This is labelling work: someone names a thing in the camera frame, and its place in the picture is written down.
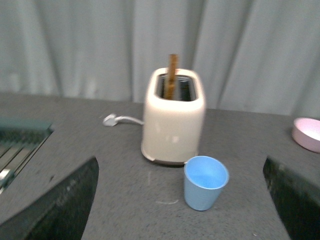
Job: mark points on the dark green dish rack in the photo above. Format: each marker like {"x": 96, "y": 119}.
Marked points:
{"x": 20, "y": 139}

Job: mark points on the brown toast slice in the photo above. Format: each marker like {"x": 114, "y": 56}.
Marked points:
{"x": 169, "y": 84}

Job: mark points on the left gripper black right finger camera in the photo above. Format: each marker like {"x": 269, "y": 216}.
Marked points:
{"x": 296, "y": 200}

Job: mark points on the grey curtain backdrop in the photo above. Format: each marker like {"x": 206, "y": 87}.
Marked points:
{"x": 251, "y": 55}

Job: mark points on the cream white toaster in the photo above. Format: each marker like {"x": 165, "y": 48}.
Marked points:
{"x": 172, "y": 128}

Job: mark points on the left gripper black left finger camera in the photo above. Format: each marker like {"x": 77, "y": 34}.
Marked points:
{"x": 61, "y": 213}

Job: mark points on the pink plastic bowl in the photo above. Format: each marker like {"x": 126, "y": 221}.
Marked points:
{"x": 306, "y": 133}

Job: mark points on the light blue plastic cup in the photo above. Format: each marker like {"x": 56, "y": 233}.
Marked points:
{"x": 204, "y": 180}

